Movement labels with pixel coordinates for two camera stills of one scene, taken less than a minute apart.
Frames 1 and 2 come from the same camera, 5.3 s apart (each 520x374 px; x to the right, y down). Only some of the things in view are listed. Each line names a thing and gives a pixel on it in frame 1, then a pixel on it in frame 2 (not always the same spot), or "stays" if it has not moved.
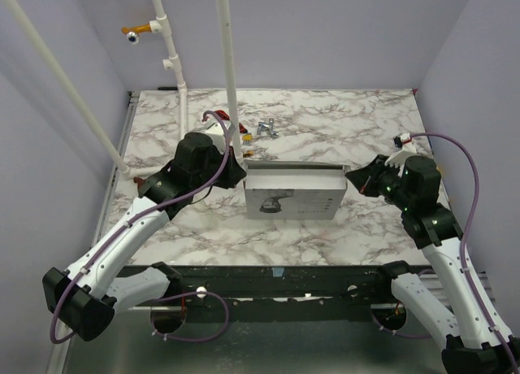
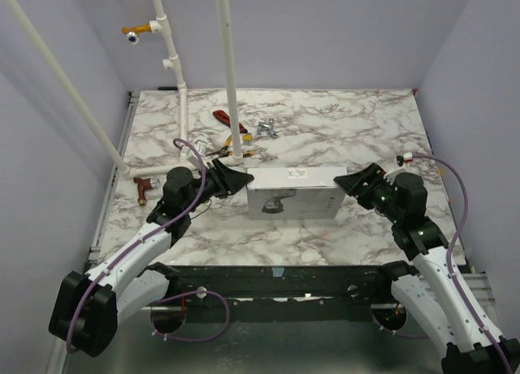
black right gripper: (374, 179) to (370, 186)
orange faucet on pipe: (132, 32) stays
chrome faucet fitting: (267, 127) stays
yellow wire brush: (247, 139) stays
